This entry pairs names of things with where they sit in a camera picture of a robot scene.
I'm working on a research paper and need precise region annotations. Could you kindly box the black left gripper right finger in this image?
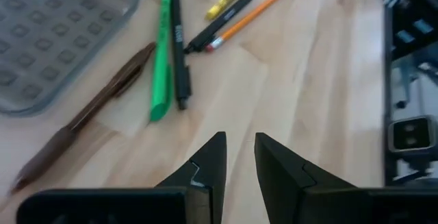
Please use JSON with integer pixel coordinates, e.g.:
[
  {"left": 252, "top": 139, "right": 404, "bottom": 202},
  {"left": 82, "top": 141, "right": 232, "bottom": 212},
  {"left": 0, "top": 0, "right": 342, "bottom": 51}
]
[{"left": 254, "top": 132, "right": 357, "bottom": 224}]

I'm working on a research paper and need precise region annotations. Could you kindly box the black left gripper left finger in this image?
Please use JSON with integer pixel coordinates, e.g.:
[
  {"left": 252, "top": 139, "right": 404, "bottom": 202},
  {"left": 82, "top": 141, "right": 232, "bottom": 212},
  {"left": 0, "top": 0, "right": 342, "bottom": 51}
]
[{"left": 155, "top": 131, "right": 228, "bottom": 224}]

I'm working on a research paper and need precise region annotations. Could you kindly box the green marker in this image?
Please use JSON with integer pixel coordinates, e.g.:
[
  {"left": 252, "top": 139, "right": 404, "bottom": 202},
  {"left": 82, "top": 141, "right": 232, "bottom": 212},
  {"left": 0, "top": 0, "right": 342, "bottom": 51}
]
[{"left": 149, "top": 0, "right": 174, "bottom": 123}]

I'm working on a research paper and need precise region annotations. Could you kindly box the black clip pen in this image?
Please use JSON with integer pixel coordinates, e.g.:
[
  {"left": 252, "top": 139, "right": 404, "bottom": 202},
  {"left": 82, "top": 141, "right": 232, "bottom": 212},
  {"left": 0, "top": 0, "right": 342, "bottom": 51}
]
[{"left": 169, "top": 0, "right": 193, "bottom": 111}]

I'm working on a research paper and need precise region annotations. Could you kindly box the brown pen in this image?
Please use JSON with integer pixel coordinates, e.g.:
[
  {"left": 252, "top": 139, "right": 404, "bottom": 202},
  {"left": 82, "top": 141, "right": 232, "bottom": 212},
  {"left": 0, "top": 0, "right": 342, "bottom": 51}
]
[{"left": 10, "top": 41, "right": 157, "bottom": 196}]

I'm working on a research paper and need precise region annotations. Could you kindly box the black marker pen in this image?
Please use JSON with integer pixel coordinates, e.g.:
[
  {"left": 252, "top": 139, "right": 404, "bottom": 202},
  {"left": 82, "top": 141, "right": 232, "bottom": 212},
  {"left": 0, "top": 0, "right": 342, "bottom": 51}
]
[{"left": 183, "top": 0, "right": 259, "bottom": 55}]

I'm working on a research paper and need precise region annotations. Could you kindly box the orange pencil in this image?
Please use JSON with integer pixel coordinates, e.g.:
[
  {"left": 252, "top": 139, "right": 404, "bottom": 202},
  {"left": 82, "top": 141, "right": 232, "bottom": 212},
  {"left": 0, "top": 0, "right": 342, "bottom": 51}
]
[{"left": 205, "top": 0, "right": 289, "bottom": 53}]

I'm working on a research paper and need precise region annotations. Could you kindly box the black box beside table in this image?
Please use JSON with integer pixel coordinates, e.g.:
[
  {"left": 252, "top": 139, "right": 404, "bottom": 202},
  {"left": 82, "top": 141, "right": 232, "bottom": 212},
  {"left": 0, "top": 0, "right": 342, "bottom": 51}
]
[{"left": 387, "top": 115, "right": 438, "bottom": 153}]

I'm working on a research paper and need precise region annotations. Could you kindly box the grey translucent box lid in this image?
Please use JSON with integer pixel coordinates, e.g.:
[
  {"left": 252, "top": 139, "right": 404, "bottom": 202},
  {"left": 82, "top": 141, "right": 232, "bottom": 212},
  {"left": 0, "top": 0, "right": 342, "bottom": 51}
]
[{"left": 0, "top": 0, "right": 141, "bottom": 117}]

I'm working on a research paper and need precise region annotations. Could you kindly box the black metal table frame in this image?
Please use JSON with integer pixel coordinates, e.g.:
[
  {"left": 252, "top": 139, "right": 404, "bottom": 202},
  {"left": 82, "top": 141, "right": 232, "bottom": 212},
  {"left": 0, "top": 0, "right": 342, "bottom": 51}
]
[{"left": 382, "top": 0, "right": 438, "bottom": 188}]

